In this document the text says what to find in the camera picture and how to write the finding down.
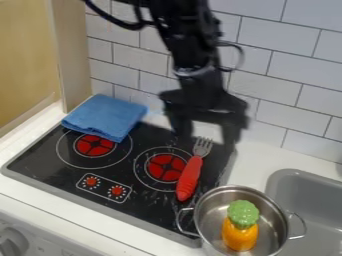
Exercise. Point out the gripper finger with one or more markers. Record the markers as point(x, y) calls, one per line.
point(232, 128)
point(180, 120)

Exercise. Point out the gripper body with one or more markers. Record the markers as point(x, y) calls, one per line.
point(202, 91)

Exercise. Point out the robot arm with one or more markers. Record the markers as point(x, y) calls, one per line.
point(187, 30)

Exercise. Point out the silver pot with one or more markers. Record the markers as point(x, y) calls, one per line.
point(242, 220)

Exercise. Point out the orange toy vegetable green top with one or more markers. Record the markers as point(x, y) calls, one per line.
point(241, 226)

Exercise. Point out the toy stove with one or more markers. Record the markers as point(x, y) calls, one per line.
point(120, 163)

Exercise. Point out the blue cloth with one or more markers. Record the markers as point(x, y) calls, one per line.
point(106, 116)

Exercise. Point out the toy sink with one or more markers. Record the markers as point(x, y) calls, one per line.
point(307, 206)

